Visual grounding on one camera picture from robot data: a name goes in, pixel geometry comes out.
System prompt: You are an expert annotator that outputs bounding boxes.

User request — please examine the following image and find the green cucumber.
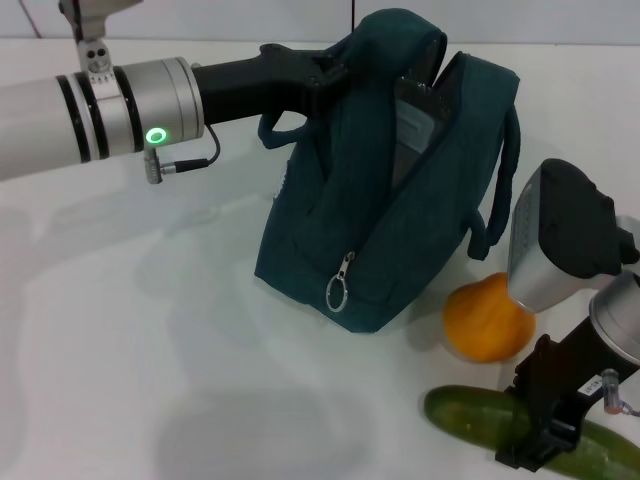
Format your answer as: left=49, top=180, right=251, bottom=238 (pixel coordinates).
left=423, top=384, right=640, bottom=480

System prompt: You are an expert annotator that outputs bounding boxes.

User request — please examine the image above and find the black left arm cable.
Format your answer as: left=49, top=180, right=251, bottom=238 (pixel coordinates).
left=144, top=124, right=222, bottom=186

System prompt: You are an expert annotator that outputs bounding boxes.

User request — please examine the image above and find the orange pear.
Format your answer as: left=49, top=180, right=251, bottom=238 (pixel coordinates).
left=443, top=272, right=537, bottom=364

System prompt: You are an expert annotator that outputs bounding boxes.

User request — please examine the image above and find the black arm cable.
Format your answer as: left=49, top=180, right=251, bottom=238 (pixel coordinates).
left=602, top=368, right=640, bottom=419
left=144, top=124, right=222, bottom=186

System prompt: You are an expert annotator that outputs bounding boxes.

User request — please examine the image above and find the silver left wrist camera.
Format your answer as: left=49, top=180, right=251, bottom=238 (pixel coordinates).
left=57, top=0, right=146, bottom=85

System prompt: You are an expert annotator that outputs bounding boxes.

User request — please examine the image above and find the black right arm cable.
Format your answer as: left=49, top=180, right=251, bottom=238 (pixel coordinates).
left=602, top=368, right=640, bottom=419

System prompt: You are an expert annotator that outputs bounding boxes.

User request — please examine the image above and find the teal fabric insulated bag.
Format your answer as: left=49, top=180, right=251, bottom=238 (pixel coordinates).
left=253, top=8, right=522, bottom=334

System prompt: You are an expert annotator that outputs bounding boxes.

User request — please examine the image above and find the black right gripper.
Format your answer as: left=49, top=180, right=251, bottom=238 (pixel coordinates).
left=495, top=319, right=626, bottom=472

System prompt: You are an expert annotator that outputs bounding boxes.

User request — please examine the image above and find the clear blue-rimmed food container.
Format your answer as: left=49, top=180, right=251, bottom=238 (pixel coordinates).
left=394, top=99, right=442, bottom=157

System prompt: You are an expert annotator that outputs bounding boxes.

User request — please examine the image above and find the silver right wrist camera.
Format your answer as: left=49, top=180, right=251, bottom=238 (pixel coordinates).
left=507, top=158, right=640, bottom=314

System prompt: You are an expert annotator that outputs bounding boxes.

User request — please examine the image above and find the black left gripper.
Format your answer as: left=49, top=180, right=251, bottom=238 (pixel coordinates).
left=191, top=43, right=352, bottom=126

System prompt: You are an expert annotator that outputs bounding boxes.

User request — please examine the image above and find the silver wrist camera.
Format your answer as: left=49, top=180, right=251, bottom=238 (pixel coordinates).
left=507, top=158, right=640, bottom=314
left=57, top=0, right=146, bottom=85

